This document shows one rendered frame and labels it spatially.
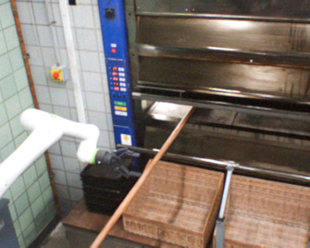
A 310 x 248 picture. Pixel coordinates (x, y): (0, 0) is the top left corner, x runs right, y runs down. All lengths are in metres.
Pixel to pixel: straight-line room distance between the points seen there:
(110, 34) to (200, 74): 0.62
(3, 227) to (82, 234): 0.82
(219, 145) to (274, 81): 0.60
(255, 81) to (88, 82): 1.15
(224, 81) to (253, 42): 0.30
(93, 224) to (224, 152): 1.02
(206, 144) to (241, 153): 0.24
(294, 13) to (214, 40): 0.46
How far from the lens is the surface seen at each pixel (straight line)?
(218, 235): 2.50
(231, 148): 2.86
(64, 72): 3.05
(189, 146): 2.93
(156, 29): 2.66
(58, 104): 3.27
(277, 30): 2.49
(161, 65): 2.74
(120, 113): 2.98
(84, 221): 3.06
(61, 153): 3.53
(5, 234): 2.43
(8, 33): 3.13
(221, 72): 2.63
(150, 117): 2.94
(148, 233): 2.85
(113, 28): 2.75
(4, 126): 3.17
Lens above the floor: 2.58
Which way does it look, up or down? 29 degrees down
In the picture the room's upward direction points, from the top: 4 degrees counter-clockwise
